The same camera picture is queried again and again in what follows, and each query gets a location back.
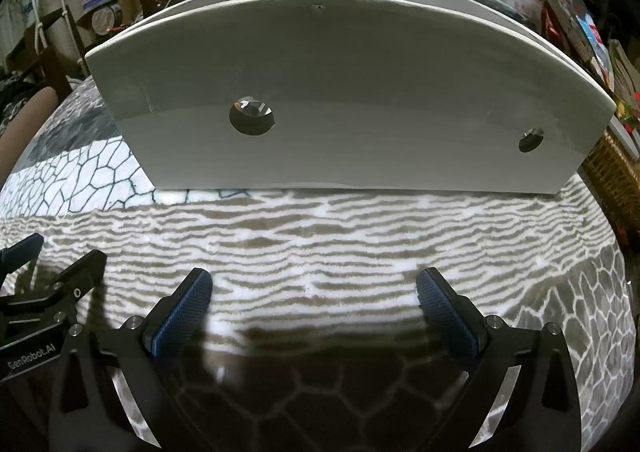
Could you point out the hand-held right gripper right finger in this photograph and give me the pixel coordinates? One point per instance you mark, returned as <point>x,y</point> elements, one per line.
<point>445,317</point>

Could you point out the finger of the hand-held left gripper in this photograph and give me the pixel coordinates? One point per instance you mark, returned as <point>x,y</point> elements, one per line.
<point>15,252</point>
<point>82,277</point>

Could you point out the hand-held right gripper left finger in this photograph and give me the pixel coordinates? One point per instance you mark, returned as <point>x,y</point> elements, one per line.
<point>181,314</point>

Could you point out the white box container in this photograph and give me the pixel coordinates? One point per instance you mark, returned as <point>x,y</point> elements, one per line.
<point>350,97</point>

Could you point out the brown chair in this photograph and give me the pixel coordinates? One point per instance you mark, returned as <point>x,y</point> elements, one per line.
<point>22,120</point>

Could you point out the honeycomb patterned blanket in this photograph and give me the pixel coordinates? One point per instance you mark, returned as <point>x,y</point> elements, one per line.
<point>325,242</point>

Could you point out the wicker basket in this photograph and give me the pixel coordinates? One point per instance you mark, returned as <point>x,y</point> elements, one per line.
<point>616,177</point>

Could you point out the round clock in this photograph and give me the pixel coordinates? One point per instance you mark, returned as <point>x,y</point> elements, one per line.
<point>104,20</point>

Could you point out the pile of colourful packets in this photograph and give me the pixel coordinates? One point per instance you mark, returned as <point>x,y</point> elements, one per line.
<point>565,12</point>

